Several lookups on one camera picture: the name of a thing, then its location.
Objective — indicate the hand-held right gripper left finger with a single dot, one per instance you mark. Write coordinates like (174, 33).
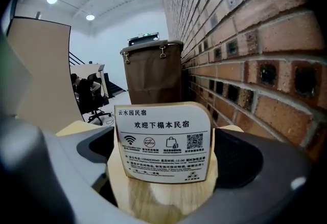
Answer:
(64, 166)

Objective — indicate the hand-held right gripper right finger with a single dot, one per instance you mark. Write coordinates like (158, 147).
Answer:
(255, 174)

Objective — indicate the white printed card stand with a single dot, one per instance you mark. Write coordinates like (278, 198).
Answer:
(163, 141)

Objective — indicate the black office chair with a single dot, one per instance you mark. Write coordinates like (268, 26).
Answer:
(98, 105)

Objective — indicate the black staircase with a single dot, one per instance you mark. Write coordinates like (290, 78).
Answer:
(112, 87)

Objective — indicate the beige partition panel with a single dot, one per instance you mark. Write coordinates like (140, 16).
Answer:
(48, 69)

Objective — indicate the brown fabric laundry cart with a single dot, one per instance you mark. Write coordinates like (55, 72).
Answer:
(153, 72)

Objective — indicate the green exit sign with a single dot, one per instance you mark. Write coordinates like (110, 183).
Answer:
(146, 35)

